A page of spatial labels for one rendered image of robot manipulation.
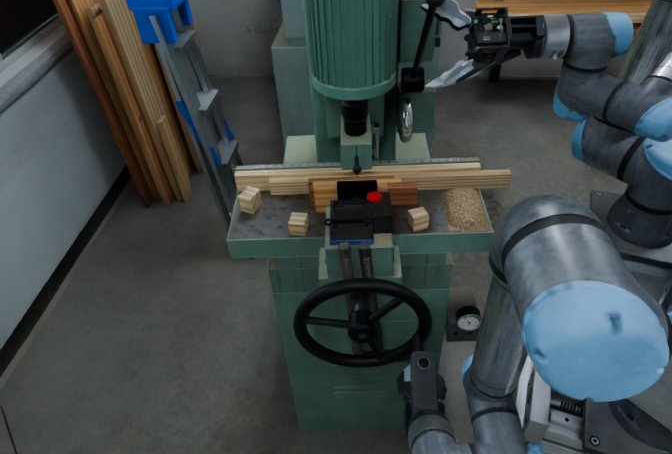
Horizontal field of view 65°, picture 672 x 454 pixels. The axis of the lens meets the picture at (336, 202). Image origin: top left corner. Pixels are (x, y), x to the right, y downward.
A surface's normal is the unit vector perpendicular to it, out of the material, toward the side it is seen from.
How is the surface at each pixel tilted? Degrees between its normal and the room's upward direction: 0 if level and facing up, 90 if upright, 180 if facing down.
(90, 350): 0
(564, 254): 21
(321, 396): 90
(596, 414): 0
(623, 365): 85
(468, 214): 32
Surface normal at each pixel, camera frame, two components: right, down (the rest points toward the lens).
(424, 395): -0.07, -0.38
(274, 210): -0.05, -0.76
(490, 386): -0.43, 0.60
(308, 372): -0.01, 0.65
